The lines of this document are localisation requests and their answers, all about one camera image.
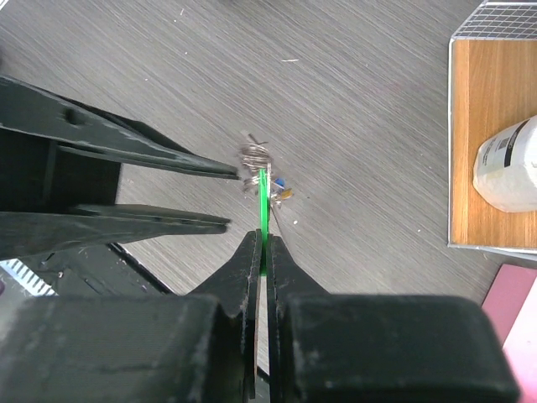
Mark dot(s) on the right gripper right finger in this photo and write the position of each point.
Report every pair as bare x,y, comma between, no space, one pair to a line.
326,347

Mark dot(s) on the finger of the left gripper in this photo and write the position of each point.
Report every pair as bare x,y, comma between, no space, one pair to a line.
30,233
85,130

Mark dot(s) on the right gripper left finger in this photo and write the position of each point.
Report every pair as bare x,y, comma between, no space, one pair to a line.
198,347

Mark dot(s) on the green key tag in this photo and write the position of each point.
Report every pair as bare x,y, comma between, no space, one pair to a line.
263,192

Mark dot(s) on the pink plastic tray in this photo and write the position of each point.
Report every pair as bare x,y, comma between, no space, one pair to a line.
511,306

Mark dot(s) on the white toilet paper roll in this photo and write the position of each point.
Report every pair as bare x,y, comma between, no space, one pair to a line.
504,173

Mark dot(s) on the white cable duct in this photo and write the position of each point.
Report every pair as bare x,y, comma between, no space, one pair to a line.
25,277

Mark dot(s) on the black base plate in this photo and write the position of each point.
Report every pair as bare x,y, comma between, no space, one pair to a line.
102,270

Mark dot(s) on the white wire wooden shelf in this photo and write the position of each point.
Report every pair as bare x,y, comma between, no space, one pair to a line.
491,85

